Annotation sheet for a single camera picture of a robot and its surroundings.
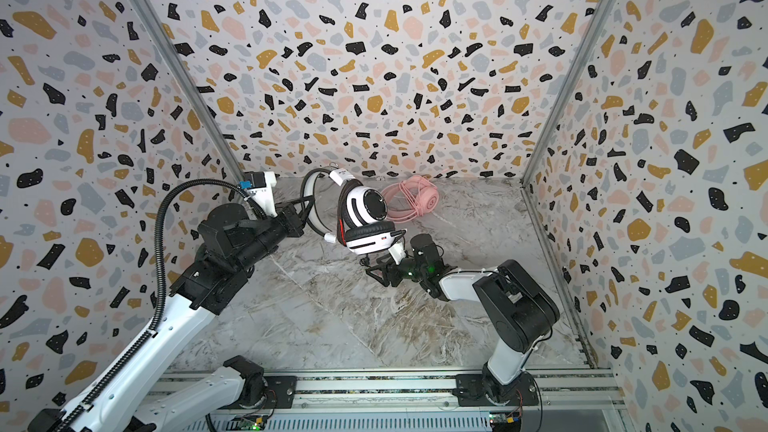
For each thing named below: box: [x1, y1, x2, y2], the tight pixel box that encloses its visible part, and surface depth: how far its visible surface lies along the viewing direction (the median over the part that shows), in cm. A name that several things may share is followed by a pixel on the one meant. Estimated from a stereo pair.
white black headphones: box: [300, 168, 406, 255], surface depth 57 cm
